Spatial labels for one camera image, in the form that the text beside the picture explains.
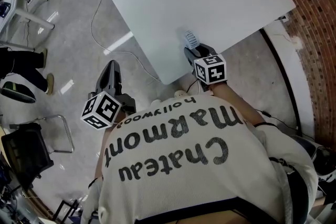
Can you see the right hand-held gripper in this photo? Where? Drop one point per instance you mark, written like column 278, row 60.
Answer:
column 210, row 70

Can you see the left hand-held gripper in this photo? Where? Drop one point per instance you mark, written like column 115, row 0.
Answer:
column 101, row 110

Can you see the person's right forearm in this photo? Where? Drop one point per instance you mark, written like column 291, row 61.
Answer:
column 231, row 102

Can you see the person's left forearm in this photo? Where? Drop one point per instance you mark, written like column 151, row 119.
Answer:
column 99, row 157

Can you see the white desk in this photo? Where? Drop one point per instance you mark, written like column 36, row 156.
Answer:
column 197, row 0

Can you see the black wrist band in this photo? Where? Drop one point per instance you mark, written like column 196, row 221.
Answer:
column 265, row 124

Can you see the white table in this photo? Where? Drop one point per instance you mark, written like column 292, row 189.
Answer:
column 10, row 8

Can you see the cream printed sweater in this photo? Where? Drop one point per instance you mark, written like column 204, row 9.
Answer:
column 183, row 181

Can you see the black metal rack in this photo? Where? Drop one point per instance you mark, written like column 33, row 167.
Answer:
column 65, row 207

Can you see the black chair with metal frame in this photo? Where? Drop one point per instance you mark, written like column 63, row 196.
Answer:
column 23, row 149

